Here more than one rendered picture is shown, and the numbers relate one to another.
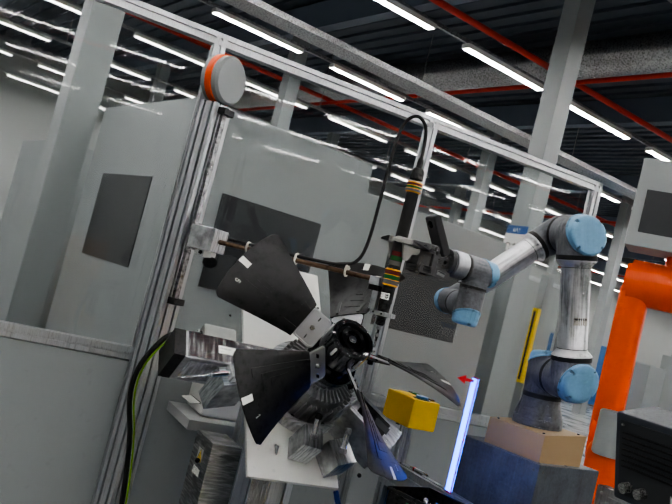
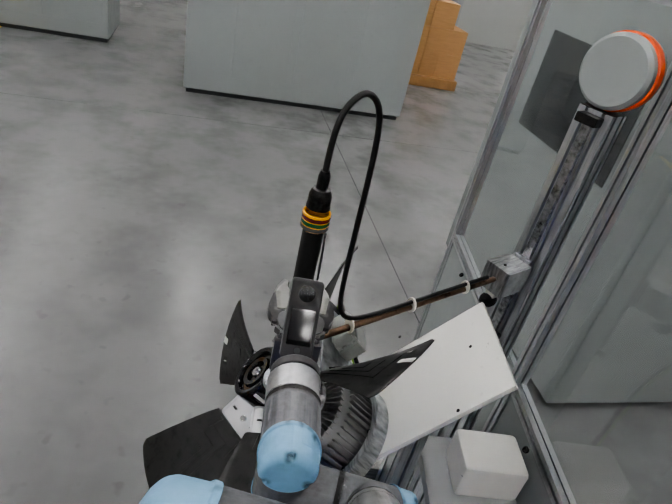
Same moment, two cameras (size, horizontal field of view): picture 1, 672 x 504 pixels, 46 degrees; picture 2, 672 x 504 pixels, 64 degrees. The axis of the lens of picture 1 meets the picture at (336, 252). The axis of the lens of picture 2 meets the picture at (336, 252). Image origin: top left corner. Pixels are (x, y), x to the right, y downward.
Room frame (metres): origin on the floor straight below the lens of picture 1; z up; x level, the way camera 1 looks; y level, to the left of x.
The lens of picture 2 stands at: (2.37, -0.83, 2.04)
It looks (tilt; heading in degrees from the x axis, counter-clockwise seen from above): 32 degrees down; 108
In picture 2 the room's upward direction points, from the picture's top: 13 degrees clockwise
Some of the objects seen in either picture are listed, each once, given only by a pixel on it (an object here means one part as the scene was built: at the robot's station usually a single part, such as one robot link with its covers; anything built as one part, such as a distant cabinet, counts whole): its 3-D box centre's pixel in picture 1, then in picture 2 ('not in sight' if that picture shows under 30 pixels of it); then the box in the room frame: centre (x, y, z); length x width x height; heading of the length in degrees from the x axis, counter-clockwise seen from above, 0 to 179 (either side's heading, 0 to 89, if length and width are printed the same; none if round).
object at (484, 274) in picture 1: (477, 272); (290, 439); (2.22, -0.40, 1.48); 0.11 x 0.08 x 0.09; 116
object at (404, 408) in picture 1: (410, 411); not in sight; (2.53, -0.35, 1.02); 0.16 x 0.10 x 0.11; 26
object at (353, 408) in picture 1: (363, 431); not in sight; (2.15, -0.19, 0.98); 0.20 x 0.16 x 0.20; 26
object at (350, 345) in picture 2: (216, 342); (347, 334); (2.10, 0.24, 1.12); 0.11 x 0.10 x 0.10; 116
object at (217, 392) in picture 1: (226, 387); not in sight; (2.01, 0.18, 1.03); 0.15 x 0.10 x 0.14; 26
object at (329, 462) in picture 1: (335, 457); not in sight; (2.09, -0.13, 0.91); 0.12 x 0.08 x 0.12; 26
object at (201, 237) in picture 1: (206, 238); (506, 274); (2.40, 0.39, 1.39); 0.10 x 0.07 x 0.08; 61
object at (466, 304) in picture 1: (466, 305); (292, 488); (2.24, -0.39, 1.38); 0.11 x 0.08 x 0.11; 15
